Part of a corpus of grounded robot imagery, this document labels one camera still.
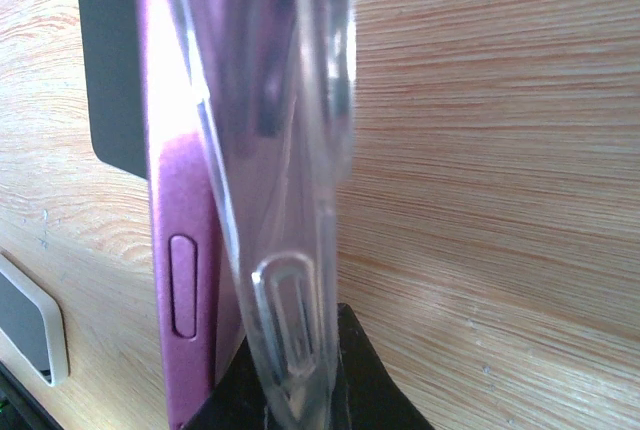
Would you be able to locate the phone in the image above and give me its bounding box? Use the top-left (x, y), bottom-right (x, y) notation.
top-left (1, 256), bottom-right (69, 387)

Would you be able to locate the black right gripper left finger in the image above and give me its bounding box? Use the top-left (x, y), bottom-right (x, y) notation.
top-left (182, 340), bottom-right (270, 430)

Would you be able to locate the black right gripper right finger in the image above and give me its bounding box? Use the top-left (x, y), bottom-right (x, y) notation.
top-left (331, 303), bottom-right (432, 430)

